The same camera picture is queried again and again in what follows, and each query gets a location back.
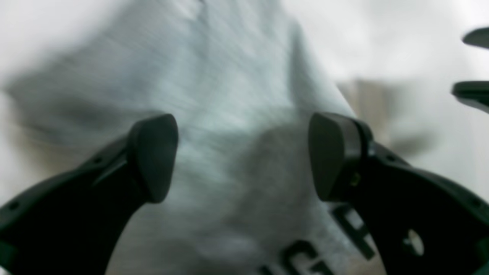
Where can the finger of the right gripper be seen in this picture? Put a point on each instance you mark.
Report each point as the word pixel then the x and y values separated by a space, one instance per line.
pixel 477 38
pixel 473 93

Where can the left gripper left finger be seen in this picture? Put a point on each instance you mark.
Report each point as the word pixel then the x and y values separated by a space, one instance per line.
pixel 70 224

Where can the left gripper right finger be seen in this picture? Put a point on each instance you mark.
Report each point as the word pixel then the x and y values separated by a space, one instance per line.
pixel 421 223

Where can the grey T-shirt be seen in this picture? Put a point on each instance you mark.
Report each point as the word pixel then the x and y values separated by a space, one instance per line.
pixel 242 83

